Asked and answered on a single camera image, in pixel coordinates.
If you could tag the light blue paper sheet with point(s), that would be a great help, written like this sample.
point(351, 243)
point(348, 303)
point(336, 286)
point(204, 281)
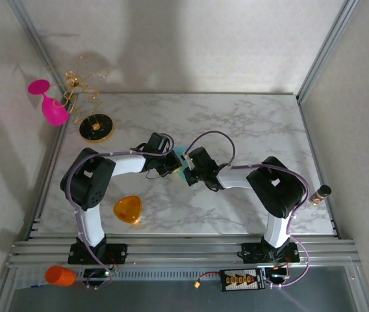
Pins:
point(180, 151)

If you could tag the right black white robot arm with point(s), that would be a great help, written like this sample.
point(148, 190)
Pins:
point(278, 188)

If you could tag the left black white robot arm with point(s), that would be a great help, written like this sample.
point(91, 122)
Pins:
point(87, 182)

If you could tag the orange triangular bowl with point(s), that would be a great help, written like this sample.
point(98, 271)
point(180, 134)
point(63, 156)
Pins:
point(127, 208)

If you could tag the black charger board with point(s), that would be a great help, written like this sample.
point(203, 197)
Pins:
point(241, 280)

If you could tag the small brown bottle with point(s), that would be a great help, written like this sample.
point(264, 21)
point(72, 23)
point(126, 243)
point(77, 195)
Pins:
point(319, 195)

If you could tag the black controller box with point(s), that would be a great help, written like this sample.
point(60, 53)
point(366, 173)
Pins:
point(277, 276)
point(95, 274)

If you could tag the pink plastic wine glass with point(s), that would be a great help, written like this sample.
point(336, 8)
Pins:
point(53, 110)

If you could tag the orange plastic cup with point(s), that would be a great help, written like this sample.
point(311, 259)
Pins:
point(59, 276)

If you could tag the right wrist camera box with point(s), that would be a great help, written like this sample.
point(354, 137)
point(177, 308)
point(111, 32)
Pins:
point(201, 157)

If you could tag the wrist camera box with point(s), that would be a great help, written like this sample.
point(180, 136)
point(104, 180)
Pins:
point(158, 142)
point(201, 157)

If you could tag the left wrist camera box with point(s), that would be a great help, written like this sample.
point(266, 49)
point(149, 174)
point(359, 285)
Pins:
point(158, 142)

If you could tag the aluminium rail frame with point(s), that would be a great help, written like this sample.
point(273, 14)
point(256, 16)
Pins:
point(184, 252)

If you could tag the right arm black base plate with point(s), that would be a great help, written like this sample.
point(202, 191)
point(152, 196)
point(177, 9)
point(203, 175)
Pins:
point(251, 253)

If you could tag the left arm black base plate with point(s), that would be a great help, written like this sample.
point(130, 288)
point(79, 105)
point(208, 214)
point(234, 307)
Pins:
point(119, 253)

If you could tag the aluminium frame post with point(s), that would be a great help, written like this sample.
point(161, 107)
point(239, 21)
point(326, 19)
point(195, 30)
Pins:
point(326, 48)
point(32, 32)

